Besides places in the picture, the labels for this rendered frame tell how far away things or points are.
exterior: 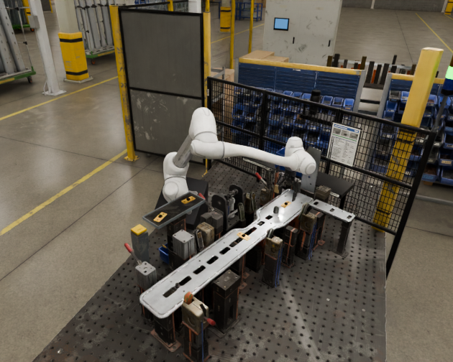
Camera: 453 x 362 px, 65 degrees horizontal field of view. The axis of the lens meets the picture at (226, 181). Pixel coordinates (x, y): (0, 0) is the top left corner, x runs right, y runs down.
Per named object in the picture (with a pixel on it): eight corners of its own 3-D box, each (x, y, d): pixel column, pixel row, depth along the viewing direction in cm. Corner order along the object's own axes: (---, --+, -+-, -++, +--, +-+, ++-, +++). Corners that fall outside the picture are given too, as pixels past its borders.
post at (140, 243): (144, 297, 208) (137, 238, 186) (136, 290, 212) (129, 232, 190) (154, 289, 213) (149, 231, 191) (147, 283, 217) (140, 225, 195)
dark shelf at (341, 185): (341, 199, 250) (341, 195, 249) (241, 159, 300) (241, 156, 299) (354, 187, 265) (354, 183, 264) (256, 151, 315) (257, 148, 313)
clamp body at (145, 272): (150, 327, 190) (144, 278, 172) (137, 316, 196) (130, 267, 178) (164, 316, 197) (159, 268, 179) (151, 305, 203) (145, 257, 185)
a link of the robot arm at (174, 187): (171, 210, 263) (159, 202, 243) (170, 187, 269) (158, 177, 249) (192, 206, 260) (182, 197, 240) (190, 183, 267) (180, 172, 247)
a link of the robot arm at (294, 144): (280, 157, 229) (289, 166, 218) (283, 135, 221) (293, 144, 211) (296, 156, 232) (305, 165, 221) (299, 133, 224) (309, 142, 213)
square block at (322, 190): (318, 233, 264) (326, 192, 246) (308, 229, 268) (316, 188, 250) (323, 228, 269) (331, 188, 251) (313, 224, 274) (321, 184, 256)
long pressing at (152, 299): (165, 325, 158) (165, 322, 158) (134, 298, 171) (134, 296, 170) (316, 200, 250) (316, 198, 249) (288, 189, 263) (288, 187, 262)
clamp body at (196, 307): (200, 372, 170) (199, 322, 152) (178, 353, 178) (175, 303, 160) (215, 357, 177) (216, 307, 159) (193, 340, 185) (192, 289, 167)
